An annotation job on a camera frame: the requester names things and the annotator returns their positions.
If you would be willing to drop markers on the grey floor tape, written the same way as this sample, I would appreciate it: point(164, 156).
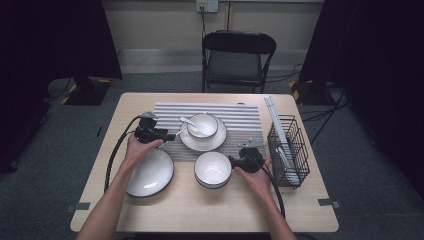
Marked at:
point(329, 203)
point(78, 207)

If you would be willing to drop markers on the small white plate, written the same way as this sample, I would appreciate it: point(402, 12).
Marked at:
point(200, 143)

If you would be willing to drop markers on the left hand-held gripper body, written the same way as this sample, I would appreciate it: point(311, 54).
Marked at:
point(148, 131)

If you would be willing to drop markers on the small black floor strip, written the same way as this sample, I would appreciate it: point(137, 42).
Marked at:
point(99, 131)

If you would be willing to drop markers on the black curtain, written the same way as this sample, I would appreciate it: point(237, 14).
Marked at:
point(50, 36)
point(373, 66)

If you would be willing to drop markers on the black folding chair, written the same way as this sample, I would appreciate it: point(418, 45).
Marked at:
point(236, 63)

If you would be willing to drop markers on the grey round floor disc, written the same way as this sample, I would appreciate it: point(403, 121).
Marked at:
point(58, 88)

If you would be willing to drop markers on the person's left hand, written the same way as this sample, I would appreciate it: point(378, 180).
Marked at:
point(140, 155)

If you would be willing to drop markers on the grey striped placemat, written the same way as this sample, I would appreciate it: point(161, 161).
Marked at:
point(243, 126)

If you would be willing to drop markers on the black stand base yellow tape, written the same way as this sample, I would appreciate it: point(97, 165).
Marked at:
point(88, 93)
point(310, 95)

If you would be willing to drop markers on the white wall socket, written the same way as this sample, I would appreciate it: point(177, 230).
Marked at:
point(207, 5)

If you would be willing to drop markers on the large white plate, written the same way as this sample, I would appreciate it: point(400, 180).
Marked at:
point(156, 173)

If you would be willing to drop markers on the person's right hand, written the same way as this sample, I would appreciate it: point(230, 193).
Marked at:
point(256, 181)

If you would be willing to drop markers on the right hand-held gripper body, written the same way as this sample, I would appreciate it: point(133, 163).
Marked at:
point(251, 160)

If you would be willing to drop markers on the white bowl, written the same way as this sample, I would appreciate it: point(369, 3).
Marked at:
point(213, 168)
point(208, 131)

